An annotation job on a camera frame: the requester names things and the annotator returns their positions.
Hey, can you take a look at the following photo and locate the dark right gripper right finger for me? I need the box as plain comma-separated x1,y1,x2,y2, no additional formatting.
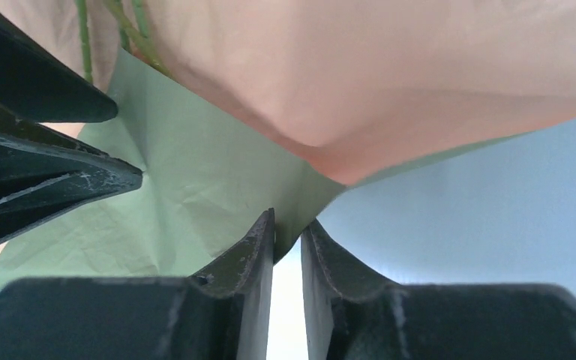
301,221,576,359

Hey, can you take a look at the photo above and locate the orange wrapping paper sheet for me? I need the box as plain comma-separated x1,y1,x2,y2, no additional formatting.
0,0,576,292

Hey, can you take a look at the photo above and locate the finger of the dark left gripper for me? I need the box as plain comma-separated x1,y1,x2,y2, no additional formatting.
0,14,118,123
0,105,143,245

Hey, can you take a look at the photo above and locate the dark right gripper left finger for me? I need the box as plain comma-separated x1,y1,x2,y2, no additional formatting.
0,209,275,359

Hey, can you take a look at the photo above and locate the peach white fake flower bunch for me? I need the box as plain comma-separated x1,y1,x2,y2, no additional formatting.
73,0,173,86

